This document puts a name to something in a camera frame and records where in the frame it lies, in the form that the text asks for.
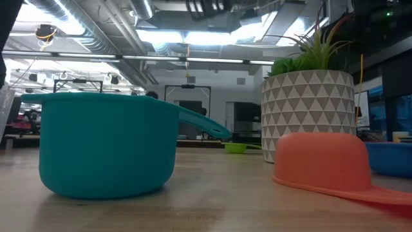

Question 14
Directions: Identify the teal measuring cup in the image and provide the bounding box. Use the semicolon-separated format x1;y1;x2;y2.
21;92;232;199

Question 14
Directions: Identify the yellow extension cable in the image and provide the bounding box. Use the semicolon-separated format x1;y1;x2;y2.
355;53;365;127

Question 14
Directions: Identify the orange measuring cup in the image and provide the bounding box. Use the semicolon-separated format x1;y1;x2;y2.
272;131;412;207

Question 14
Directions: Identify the blue measuring cup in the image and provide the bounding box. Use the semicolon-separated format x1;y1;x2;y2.
365;141;412;179

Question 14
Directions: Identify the green measuring cup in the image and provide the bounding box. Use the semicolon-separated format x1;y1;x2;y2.
221;142;263;155

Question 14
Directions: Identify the succulent in triangle-patterned pot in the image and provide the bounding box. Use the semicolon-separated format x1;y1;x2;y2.
261;9;357;164

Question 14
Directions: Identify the black cabinet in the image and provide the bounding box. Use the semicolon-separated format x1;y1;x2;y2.
234;102;261;144

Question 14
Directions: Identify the hanging yellow cable reel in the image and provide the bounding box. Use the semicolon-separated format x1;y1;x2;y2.
34;24;59;43

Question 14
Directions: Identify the black aluminium table frame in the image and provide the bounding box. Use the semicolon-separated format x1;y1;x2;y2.
0;134;263;150

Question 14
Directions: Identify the black station frame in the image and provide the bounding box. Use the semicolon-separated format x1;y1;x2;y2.
164;84;212;130

